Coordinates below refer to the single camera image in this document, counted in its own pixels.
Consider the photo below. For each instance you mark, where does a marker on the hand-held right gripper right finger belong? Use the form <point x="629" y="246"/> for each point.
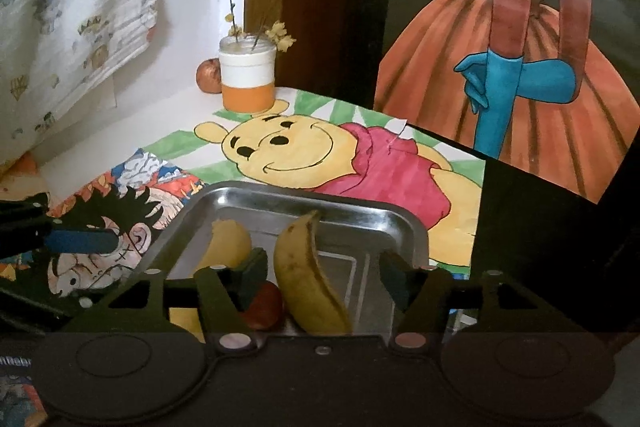
<point x="397" y="282"/>

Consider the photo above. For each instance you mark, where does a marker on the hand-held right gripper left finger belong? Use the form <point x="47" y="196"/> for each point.
<point x="252" y="282"/>

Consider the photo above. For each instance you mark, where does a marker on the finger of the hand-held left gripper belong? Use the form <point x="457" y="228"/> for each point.
<point x="80" y="241"/>
<point x="30" y="314"/>

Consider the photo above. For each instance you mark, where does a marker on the red round fruit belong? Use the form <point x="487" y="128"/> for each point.
<point x="265" y="307"/>

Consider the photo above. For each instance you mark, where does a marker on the bright yellow banana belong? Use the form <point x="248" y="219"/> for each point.
<point x="227" y="242"/>

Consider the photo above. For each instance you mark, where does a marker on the brown spotted banana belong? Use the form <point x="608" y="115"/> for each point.
<point x="305" y="277"/>

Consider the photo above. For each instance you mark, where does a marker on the metal tray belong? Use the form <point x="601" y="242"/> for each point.
<point x="360" y="222"/>

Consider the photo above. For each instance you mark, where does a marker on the bear painting sheet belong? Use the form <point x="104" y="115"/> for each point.
<point x="300" y="147"/>

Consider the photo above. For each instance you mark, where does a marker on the white and orange jar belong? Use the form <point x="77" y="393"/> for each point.
<point x="247" y="82"/>

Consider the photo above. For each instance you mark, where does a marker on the red apple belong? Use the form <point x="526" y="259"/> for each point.
<point x="209" y="77"/>

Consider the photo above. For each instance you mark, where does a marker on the printed blanket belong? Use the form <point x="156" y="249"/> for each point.
<point x="75" y="32"/>

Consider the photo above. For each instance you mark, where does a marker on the dried yellow flower twig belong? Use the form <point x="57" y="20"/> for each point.
<point x="280" y="34"/>

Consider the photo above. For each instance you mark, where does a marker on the wall poster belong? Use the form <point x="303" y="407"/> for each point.
<point x="550" y="57"/>

